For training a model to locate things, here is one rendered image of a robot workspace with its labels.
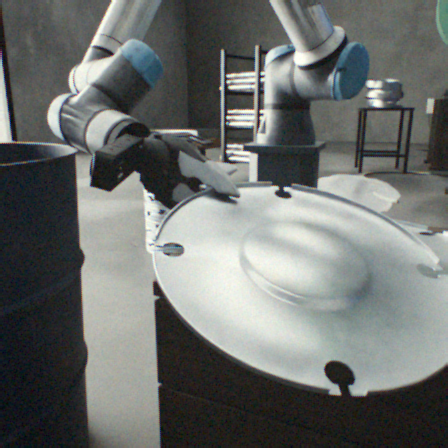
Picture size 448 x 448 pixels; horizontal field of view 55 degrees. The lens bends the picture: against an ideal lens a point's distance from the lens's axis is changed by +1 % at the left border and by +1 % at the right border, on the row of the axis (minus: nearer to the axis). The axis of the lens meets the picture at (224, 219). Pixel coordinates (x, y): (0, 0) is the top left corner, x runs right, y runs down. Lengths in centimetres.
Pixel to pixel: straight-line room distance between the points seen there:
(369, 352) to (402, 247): 17
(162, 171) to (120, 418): 49
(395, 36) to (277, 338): 748
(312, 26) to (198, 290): 69
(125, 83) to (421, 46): 716
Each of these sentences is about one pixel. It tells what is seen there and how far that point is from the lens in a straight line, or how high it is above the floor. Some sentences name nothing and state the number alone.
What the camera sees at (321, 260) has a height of 40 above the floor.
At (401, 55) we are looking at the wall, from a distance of 770.
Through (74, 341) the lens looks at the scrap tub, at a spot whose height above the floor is 22.
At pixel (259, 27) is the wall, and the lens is 821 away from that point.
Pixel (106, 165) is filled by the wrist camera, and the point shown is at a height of 48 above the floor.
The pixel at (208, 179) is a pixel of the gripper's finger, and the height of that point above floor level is 46.
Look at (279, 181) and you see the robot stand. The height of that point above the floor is 36.
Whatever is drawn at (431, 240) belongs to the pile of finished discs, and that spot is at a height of 36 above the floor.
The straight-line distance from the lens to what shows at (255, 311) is 35.
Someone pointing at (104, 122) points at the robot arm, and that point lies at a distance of 62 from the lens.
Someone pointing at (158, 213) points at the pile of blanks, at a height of 17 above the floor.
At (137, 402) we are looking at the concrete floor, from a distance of 89.
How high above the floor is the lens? 54
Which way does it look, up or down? 15 degrees down
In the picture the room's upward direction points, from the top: straight up
